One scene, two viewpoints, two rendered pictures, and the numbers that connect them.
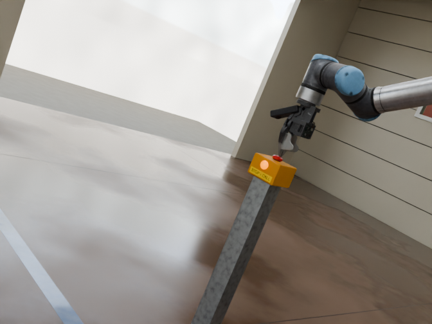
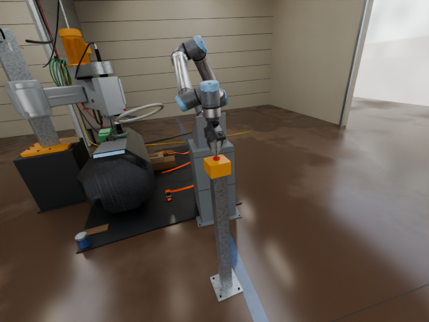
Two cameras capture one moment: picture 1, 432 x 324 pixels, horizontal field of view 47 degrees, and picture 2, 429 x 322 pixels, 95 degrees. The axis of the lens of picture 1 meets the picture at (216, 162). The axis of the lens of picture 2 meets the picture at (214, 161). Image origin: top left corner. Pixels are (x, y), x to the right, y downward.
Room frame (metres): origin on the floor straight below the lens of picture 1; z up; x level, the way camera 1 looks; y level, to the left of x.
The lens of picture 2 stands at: (2.60, 0.33, 1.53)
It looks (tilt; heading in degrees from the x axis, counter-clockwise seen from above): 25 degrees down; 213
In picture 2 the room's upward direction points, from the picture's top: 5 degrees counter-clockwise
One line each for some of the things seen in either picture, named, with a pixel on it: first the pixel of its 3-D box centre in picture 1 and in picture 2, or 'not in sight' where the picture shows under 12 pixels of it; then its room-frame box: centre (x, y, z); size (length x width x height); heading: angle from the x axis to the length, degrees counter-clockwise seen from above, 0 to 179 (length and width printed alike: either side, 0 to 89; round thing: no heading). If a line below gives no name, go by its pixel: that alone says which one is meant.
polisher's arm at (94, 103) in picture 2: not in sight; (99, 97); (1.08, -2.42, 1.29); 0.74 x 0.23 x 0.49; 80
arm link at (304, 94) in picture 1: (310, 97); (210, 112); (1.77, -0.22, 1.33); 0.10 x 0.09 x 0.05; 142
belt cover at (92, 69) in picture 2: not in sight; (91, 71); (1.10, -2.38, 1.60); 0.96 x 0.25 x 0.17; 80
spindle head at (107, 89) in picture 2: not in sight; (107, 96); (1.15, -2.11, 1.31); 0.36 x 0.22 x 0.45; 80
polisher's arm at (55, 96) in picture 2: not in sight; (50, 97); (1.49, -2.78, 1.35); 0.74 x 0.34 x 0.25; 167
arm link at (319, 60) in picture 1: (320, 73); (210, 94); (1.76, -0.22, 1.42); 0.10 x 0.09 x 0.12; 32
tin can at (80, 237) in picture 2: not in sight; (83, 239); (2.12, -1.63, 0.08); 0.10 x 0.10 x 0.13
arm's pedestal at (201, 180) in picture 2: not in sight; (212, 177); (1.03, -0.75, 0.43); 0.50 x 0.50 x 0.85; 46
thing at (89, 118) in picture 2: not in sight; (106, 121); (-0.39, -5.11, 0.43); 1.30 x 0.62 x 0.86; 46
